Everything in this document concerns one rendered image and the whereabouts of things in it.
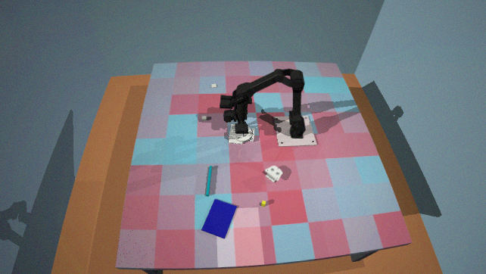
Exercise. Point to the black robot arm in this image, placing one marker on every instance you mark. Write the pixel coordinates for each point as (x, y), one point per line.
(242, 96)

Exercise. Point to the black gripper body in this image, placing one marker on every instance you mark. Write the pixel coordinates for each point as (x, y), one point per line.
(241, 127)

